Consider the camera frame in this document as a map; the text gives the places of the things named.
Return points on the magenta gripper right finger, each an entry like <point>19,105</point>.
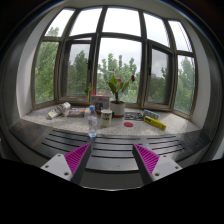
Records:
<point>151,166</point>

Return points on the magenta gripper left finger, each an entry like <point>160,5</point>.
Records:
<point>70,166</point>

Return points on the clear plastic water bottle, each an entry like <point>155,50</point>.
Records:
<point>92,121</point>

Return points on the dark slatted radiator cover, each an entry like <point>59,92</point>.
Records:
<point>108,153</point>

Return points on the yellow glue box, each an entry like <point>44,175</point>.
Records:
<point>154,122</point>

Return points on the red round coaster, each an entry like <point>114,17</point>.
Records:
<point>128,124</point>

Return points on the colourful flat marker pack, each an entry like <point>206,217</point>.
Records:
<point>77,112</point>

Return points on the light blue flat box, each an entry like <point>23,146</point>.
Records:
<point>151,114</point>

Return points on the black patterned trivet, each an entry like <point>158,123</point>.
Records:
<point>133,116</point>

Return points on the white rolled package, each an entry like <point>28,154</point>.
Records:
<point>60,110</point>

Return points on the cream printed mug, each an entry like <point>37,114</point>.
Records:
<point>106,117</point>

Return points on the white flower pot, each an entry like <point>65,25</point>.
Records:
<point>117,108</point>

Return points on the red and white box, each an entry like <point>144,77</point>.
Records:
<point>100,102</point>

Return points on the green plant with red flowers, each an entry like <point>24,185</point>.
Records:
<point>117,85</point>

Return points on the brown window frame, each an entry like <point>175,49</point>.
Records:
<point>80,49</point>

